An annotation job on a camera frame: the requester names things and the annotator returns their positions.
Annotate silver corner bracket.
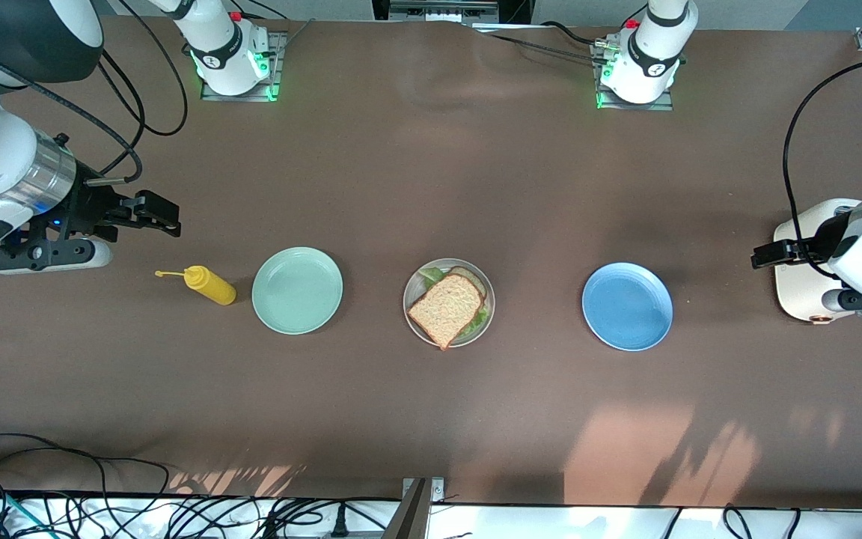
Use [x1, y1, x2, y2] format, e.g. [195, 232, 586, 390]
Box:
[401, 477, 445, 501]

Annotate cream white toaster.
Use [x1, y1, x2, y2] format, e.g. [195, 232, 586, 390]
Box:
[773, 198, 862, 324]

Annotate grey aluminium profile post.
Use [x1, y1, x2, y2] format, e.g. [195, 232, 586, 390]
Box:
[382, 479, 430, 539]

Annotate green lettuce leaf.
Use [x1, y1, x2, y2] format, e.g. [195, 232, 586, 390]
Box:
[418, 267, 491, 335]

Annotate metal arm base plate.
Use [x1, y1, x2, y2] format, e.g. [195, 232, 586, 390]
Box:
[199, 30, 287, 103]
[594, 41, 675, 112]

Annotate brown bread slice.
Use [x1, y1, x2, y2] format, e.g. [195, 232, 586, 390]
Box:
[444, 266, 488, 296]
[406, 273, 486, 352]

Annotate yellow mustard squeeze bottle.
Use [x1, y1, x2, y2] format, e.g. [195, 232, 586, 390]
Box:
[155, 266, 238, 306]

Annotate grey power strip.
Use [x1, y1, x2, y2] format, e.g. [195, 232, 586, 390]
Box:
[371, 0, 503, 25]

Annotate blue plate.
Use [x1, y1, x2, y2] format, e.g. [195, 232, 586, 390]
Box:
[581, 262, 674, 352]

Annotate beige plate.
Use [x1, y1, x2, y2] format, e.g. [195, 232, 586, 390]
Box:
[403, 257, 497, 347]

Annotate mint green plate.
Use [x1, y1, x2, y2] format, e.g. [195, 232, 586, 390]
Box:
[251, 246, 344, 335]

